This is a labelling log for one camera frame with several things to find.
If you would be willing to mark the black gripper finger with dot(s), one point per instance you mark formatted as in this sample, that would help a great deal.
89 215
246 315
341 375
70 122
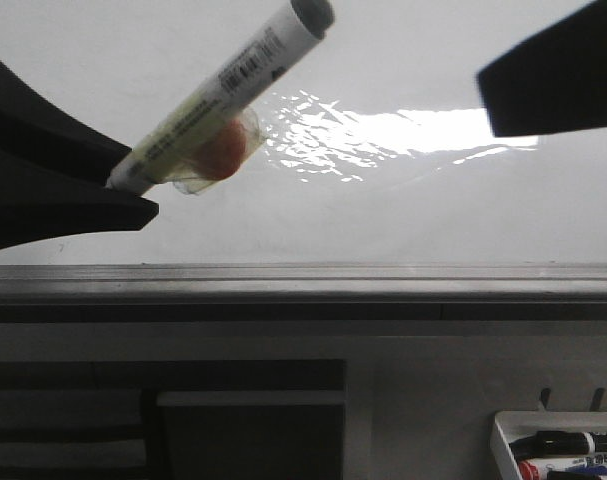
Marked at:
53 170
553 82

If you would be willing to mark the white black whiteboard marker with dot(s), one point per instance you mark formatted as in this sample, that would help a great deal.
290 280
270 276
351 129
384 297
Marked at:
214 129

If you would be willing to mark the white whiteboard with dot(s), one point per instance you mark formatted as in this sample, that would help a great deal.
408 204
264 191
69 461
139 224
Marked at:
377 151

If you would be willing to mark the dark cabinet with white shelf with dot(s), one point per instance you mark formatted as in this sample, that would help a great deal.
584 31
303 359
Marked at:
253 419

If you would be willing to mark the white marker tray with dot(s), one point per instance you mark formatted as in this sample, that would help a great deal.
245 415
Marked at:
510 426

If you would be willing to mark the black capped marker in tray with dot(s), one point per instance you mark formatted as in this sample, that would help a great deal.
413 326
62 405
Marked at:
548 443

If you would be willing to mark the blue marker in tray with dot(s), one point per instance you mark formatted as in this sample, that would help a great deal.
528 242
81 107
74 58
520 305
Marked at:
598 472

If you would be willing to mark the red capped marker in tray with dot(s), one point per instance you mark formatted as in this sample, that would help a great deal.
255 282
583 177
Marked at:
538 468

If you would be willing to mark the grey aluminium whiteboard frame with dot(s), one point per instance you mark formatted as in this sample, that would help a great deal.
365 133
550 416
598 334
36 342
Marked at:
176 293

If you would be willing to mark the left black wall hook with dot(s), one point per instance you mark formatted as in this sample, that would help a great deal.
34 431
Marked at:
544 397

